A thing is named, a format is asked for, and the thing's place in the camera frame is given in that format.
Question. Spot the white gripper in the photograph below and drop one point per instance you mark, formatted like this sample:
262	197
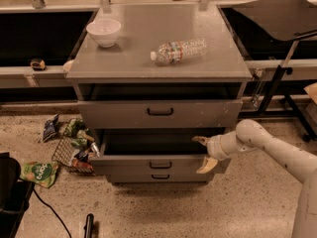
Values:
213	147

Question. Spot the grey drawer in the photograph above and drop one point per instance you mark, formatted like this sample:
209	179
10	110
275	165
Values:
159	178
151	152
159	114

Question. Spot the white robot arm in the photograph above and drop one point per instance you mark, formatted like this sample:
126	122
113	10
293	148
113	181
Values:
250	135

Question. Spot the grey bottom drawer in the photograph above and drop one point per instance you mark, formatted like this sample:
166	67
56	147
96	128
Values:
159	178

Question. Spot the grey drawer cabinet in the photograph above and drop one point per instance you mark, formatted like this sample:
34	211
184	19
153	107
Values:
125	72

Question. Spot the grey top drawer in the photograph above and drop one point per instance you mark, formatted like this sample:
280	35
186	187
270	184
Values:
159	114

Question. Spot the clear plastic water bottle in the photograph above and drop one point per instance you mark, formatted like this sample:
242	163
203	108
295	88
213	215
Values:
175	52

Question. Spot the red snack packet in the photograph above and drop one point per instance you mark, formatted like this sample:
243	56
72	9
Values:
82	167

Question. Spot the green packet in basket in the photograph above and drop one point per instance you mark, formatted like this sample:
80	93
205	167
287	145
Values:
73	126

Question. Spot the black stand tray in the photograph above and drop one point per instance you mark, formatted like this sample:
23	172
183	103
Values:
277	39

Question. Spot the white ceramic bowl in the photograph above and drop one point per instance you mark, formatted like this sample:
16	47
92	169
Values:
104	32

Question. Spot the blue snack bag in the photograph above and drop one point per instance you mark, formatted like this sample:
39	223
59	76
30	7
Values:
50	127

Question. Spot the green snack bag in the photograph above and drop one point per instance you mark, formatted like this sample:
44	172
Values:
42	174

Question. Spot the yellow tape measure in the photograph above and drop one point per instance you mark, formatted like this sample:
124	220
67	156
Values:
38	64

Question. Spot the black handle object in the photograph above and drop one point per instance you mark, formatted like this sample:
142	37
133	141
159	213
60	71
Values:
88	228

